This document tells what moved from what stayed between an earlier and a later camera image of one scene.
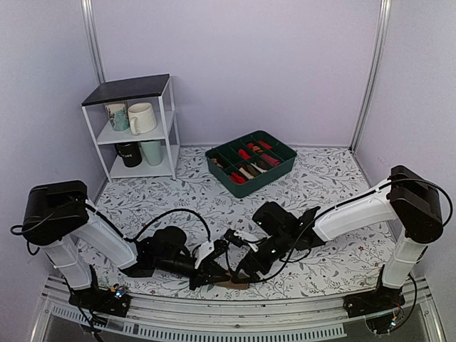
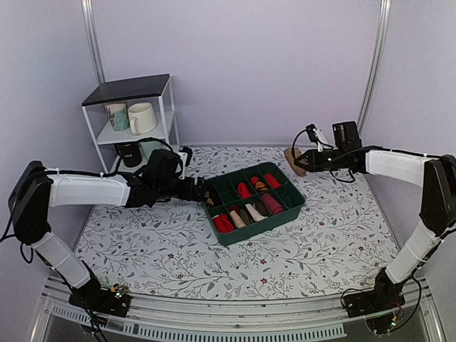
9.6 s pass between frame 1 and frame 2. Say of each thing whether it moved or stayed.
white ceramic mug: stayed
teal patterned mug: stayed
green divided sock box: moved
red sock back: moved
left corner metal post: stayed
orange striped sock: moved
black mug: stayed
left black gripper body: moved
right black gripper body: moved
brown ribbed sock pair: moved
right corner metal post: stayed
